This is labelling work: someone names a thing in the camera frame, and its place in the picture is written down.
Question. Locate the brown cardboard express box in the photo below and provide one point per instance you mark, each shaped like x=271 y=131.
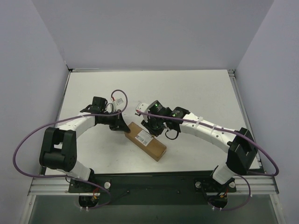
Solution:
x=146 y=142

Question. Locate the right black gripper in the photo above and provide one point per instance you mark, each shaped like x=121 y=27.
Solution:
x=151 y=126

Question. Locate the aluminium front rail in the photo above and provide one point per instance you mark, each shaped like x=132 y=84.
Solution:
x=259 y=185

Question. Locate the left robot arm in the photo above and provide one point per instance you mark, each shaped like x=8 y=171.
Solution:
x=59 y=146

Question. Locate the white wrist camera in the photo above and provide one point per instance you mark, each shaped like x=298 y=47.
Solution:
x=142 y=110
x=114 y=105

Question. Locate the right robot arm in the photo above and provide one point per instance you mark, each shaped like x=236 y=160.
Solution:
x=238 y=145

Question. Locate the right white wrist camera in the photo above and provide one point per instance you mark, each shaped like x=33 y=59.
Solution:
x=142 y=110

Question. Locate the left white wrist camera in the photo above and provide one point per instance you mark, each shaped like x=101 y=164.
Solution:
x=114 y=105

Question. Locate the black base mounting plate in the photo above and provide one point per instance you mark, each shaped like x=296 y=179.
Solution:
x=163 y=188

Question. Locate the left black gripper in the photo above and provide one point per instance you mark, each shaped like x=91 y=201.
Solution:
x=117 y=123

